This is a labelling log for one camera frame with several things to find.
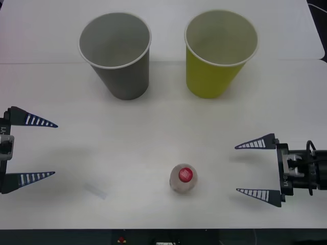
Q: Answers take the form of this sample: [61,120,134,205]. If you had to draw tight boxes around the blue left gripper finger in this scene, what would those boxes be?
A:
[0,171,56,194]
[4,106,59,128]

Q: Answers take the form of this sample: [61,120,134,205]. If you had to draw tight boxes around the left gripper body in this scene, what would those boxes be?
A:
[0,117,12,177]

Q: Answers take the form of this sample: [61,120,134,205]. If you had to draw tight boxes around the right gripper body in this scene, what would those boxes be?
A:
[275,143,319,196]

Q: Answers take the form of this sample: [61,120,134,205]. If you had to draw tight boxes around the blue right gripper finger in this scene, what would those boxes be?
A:
[236,188,286,208]
[234,133,279,151]

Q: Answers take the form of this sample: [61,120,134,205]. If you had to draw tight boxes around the clear bottle with red cap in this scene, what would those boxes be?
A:
[169,162,198,195]

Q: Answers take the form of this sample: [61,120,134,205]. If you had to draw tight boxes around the grey plastic bin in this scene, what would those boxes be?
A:
[77,12,152,101]

